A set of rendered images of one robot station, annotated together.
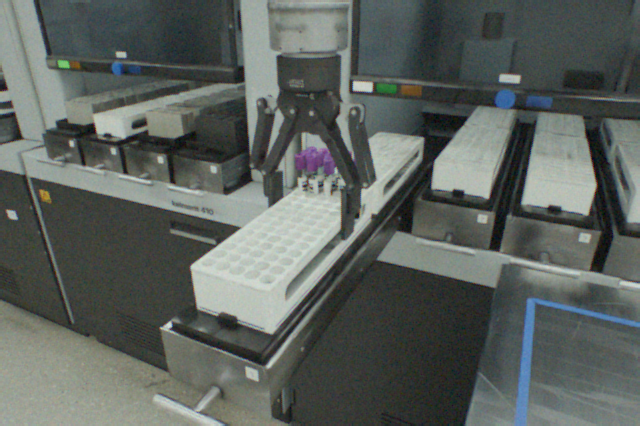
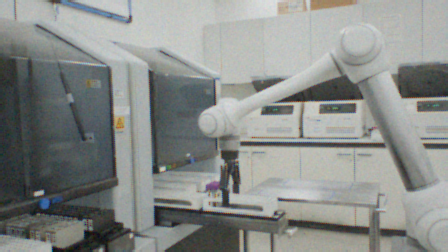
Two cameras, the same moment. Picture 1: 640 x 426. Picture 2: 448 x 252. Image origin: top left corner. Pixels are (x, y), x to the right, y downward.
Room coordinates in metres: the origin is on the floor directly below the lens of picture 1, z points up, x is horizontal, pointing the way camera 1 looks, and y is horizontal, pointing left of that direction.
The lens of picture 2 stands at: (0.59, 1.58, 1.24)
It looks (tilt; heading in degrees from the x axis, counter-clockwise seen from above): 3 degrees down; 269
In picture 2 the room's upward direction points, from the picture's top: 2 degrees counter-clockwise
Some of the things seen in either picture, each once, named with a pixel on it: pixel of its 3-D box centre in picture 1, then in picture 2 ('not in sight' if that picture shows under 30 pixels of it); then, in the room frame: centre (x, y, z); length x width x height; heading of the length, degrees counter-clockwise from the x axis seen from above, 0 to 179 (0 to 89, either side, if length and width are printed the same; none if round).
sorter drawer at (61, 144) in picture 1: (150, 119); not in sight; (1.42, 0.54, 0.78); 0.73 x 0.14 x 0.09; 154
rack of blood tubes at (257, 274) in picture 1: (297, 241); (239, 204); (0.51, 0.03, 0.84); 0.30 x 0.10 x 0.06; 154
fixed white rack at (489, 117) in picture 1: (492, 124); not in sight; (1.14, -0.45, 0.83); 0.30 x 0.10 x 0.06; 154
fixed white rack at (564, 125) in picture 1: (557, 131); not in sight; (1.07, -0.58, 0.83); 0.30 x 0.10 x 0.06; 154
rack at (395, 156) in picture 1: (377, 169); (174, 200); (0.79, -0.11, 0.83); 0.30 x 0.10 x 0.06; 154
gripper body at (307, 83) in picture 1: (309, 94); (229, 160); (0.54, 0.01, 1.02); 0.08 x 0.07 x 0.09; 64
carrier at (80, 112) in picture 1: (82, 112); not in sight; (1.21, 0.64, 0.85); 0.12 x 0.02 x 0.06; 64
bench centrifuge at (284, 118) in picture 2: not in sight; (280, 106); (-0.11, -2.56, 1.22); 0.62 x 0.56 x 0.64; 62
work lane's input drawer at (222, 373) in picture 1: (338, 235); (210, 215); (0.63, -0.03, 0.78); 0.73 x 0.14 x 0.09; 154
